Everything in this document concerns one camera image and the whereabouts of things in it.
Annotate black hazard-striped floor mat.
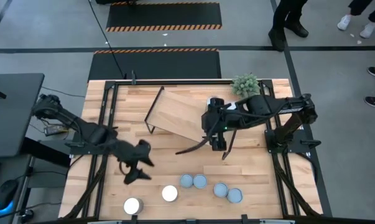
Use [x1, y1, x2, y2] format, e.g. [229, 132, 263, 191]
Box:
[105, 1, 223, 32]
[87, 48, 222, 82]

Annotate red labelled tin can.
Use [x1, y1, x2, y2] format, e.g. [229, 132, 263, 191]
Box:
[213, 182, 229, 198]

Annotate black caster wheel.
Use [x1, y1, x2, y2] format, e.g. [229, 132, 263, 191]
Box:
[19, 208, 35, 223]

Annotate black computer mouse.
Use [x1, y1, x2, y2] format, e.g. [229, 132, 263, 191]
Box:
[0, 179, 19, 213]

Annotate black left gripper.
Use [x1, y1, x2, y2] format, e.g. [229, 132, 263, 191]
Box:
[108, 138, 155, 185]

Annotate black floor power cable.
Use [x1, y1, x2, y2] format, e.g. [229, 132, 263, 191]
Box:
[87, 0, 126, 79]

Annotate small green potted plant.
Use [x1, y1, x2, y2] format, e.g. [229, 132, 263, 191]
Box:
[229, 73, 261, 100]

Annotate person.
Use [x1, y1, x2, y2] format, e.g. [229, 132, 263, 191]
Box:
[267, 0, 309, 52]
[336, 0, 375, 40]

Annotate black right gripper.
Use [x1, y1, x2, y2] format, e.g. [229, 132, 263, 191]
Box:
[201, 96, 238, 152]

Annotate grey electronics box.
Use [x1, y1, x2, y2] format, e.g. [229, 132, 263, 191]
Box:
[44, 124, 67, 137]

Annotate teal tuna fish can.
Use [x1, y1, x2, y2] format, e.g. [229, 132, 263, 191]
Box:
[178, 173, 194, 189]

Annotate green peas tin can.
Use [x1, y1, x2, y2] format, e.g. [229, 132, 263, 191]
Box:
[192, 174, 208, 190]

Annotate dark grey desk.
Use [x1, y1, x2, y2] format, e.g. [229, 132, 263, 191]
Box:
[0, 73, 45, 159]

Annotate thin black floor cable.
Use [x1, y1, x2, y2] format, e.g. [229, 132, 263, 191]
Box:
[40, 85, 86, 98]

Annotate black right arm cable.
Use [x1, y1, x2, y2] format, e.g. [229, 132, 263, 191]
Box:
[175, 139, 211, 155]

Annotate wooden shelf black metal legs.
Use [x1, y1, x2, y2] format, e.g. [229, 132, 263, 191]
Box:
[143, 85, 238, 161]

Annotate carrots label tall tin can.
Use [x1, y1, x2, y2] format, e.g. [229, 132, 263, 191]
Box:
[160, 184, 179, 203]

